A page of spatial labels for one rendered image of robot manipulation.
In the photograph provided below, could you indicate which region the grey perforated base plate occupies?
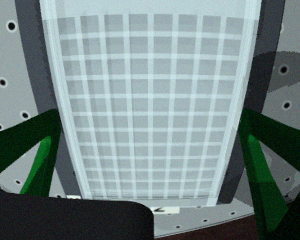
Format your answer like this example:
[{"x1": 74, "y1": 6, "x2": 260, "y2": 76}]
[{"x1": 0, "y1": 0, "x2": 300, "y2": 238}]

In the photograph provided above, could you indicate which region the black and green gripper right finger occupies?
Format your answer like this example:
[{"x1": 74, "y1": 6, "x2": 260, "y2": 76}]
[{"x1": 238, "y1": 108, "x2": 300, "y2": 240}]

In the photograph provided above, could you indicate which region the clear well plate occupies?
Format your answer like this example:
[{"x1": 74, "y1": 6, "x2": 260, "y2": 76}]
[{"x1": 40, "y1": 0, "x2": 262, "y2": 208}]

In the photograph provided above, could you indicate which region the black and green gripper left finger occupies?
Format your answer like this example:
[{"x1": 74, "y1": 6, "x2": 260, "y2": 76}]
[{"x1": 0, "y1": 109, "x2": 61, "y2": 197}]

